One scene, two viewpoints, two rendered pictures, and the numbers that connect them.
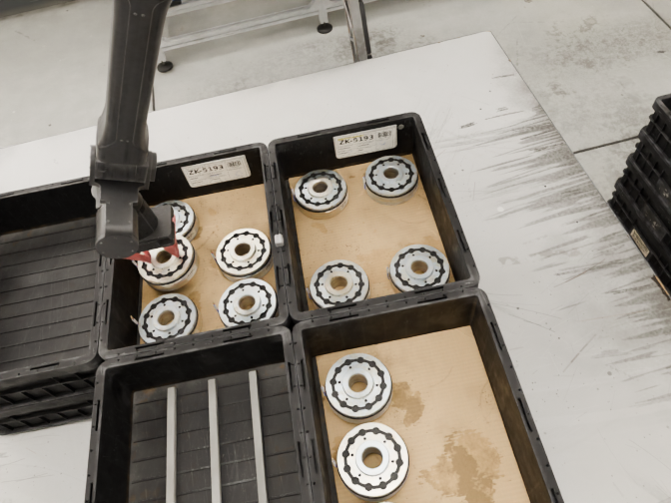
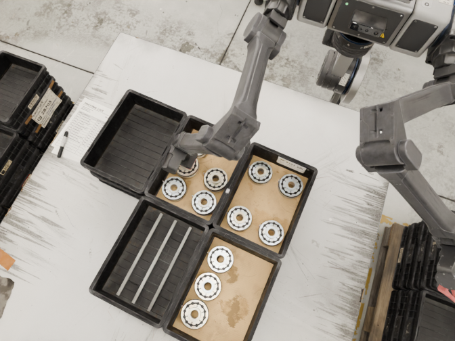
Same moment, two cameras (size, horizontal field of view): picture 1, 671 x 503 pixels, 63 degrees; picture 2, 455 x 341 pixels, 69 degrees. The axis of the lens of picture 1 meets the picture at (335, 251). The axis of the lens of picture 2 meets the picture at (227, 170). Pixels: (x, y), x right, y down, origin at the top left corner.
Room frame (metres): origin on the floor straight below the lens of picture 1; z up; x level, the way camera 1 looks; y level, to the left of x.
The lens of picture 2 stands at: (0.20, -0.05, 2.21)
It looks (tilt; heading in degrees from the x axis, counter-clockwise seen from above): 70 degrees down; 22
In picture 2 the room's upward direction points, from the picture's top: 3 degrees clockwise
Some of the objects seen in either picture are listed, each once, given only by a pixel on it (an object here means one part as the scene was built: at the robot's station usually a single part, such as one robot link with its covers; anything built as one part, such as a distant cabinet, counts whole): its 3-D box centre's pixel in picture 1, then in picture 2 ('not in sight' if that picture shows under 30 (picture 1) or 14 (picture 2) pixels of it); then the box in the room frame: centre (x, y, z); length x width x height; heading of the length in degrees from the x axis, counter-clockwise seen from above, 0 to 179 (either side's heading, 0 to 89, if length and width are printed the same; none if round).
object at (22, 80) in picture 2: not in sight; (26, 105); (0.66, 1.52, 0.37); 0.40 x 0.30 x 0.45; 4
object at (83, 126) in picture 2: not in sight; (85, 130); (0.59, 0.89, 0.70); 0.33 x 0.23 x 0.01; 4
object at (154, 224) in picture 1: (135, 219); (182, 153); (0.58, 0.30, 1.01); 0.10 x 0.07 x 0.07; 90
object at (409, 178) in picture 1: (390, 175); (290, 185); (0.70, -0.14, 0.86); 0.10 x 0.10 x 0.01
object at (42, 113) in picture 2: not in sight; (46, 107); (0.69, 1.36, 0.41); 0.31 x 0.02 x 0.16; 4
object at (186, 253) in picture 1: (165, 257); (186, 164); (0.59, 0.30, 0.89); 0.10 x 0.10 x 0.01
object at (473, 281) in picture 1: (362, 208); (266, 197); (0.59, -0.06, 0.92); 0.40 x 0.30 x 0.02; 0
